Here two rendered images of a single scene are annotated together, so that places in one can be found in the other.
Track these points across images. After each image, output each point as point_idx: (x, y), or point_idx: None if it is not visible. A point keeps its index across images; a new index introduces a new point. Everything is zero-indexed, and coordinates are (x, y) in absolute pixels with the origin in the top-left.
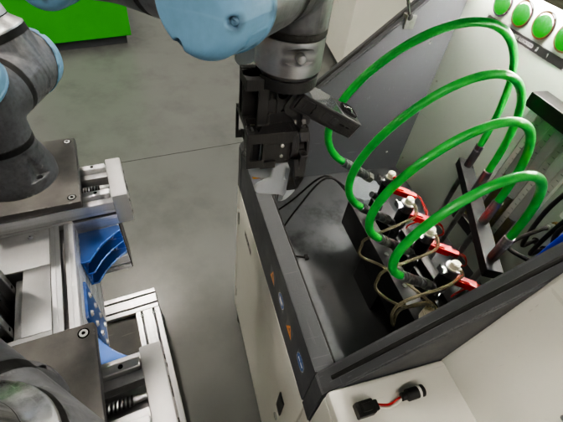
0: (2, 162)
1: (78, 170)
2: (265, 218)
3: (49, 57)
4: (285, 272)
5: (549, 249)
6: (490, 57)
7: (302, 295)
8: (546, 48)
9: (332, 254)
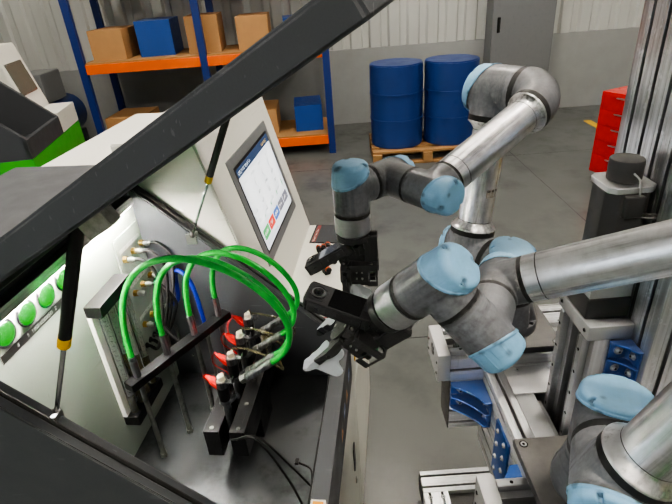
0: None
1: (531, 484)
2: (334, 447)
3: (574, 475)
4: (339, 396)
5: (231, 262)
6: (36, 364)
7: (334, 380)
8: (59, 299)
9: (269, 459)
